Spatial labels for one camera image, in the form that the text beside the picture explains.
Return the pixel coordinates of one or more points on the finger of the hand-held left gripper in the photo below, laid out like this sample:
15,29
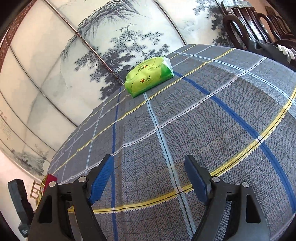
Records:
18,201

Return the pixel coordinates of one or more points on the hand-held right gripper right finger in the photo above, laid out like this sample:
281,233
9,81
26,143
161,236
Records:
196,180

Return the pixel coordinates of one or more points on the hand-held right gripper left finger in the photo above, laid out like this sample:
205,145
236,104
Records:
101,180

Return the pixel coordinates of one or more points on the red tin box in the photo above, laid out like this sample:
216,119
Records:
51,179

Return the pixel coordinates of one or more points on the small wooden stool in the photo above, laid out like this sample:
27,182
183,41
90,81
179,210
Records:
35,191

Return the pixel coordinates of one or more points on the grey plaid tablecloth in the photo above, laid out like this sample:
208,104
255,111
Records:
185,120

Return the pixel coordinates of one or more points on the green tissue pack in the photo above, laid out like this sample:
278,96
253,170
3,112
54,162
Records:
148,78

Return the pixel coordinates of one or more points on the ink painting folding screen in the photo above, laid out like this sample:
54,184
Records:
57,69

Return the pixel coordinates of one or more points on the black bag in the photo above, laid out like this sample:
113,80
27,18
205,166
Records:
263,49

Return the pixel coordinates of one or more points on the white gloves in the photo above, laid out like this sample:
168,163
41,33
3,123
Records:
288,51

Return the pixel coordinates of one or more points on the dark wooden chair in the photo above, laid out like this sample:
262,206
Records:
240,20
279,25

